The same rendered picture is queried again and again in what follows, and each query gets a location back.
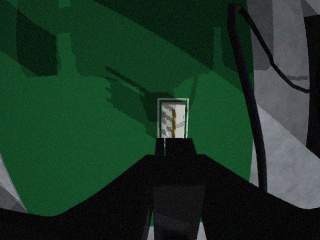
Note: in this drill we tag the green circuit board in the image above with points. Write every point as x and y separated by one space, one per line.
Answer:
87 86

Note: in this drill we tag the black cooling fan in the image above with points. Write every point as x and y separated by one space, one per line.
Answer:
312 27

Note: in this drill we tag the black cable with plug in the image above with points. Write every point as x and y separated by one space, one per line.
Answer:
178 182

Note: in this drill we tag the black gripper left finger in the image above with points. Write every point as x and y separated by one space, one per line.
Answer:
120 211

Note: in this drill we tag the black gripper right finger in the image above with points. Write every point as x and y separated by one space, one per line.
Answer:
234 209

